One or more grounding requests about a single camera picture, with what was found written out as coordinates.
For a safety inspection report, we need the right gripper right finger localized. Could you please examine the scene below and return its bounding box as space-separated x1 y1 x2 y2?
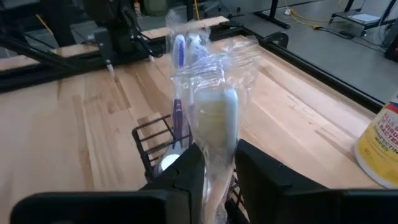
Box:
235 139 343 224

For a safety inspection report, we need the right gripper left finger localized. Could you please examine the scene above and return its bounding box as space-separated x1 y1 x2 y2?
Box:
139 143 206 224

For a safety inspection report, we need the blue mouthwash bottle white cap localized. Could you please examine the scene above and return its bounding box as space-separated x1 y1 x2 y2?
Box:
158 154 181 174

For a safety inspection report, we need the yellow white disinfecting wipes canister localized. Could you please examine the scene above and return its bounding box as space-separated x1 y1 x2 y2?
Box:
354 90 398 190

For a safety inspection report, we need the black rounded clamp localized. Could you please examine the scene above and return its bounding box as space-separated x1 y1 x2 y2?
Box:
262 30 290 49

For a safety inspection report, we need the black floor stand foot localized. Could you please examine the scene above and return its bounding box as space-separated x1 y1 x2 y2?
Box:
254 0 292 30

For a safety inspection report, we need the black desk base with platform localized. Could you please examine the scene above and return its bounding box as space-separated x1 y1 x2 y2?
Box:
329 0 398 35

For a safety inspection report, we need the black wire caddy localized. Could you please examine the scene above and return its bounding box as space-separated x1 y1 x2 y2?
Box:
131 113 249 224

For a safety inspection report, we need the black aluminium table frame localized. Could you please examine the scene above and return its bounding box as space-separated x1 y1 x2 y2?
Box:
0 15 385 114

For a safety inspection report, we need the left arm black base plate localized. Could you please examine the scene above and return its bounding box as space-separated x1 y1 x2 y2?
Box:
91 27 162 68

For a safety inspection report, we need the yellow extension cord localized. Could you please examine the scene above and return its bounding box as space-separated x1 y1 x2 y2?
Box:
283 0 326 31

